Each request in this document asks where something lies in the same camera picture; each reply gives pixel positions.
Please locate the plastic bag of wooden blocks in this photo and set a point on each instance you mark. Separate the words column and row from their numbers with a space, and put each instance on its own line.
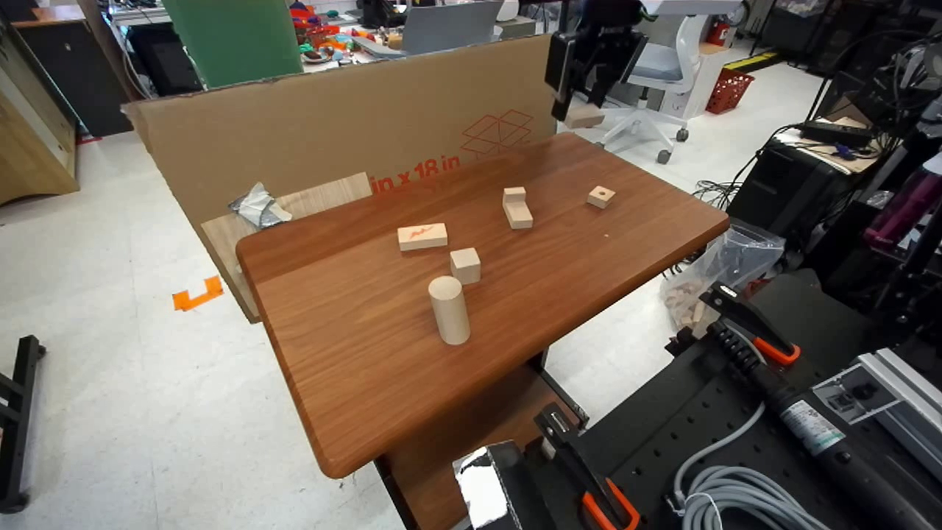
column 737, row 256

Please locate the black orange clamp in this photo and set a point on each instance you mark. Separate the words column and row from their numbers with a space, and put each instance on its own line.
column 753, row 325
column 599, row 495

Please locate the red basket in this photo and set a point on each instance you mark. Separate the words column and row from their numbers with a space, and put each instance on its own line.
column 728, row 91

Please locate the green board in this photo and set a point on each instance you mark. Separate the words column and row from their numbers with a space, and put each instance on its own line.
column 235, row 40

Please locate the black floor stand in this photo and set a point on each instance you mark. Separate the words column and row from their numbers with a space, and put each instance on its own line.
column 16, row 406

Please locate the black orange clamp right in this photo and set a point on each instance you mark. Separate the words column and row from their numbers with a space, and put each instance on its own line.
column 753, row 325

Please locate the black orange clamp front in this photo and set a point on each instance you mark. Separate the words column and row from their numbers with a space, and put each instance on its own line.
column 599, row 495

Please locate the rectangular wooden block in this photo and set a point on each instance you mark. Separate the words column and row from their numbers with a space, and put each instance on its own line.
column 422, row 237

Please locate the large cardboard sheet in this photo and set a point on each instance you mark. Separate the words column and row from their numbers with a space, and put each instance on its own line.
column 346, row 134

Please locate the small plain wooden cube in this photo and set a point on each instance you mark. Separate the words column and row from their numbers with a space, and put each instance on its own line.
column 466, row 267

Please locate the wooden cube with hole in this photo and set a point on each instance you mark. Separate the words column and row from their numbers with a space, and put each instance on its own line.
column 600, row 199

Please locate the white office chair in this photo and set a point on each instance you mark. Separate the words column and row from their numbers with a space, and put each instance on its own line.
column 673, row 71

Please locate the orange floor tape marker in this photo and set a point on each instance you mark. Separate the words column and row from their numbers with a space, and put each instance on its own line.
column 185, row 300

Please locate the notched wooden block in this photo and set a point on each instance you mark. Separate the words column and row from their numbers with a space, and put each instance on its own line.
column 516, row 206

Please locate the wooden cylinder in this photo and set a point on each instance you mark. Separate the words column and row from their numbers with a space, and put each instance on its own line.
column 449, row 311

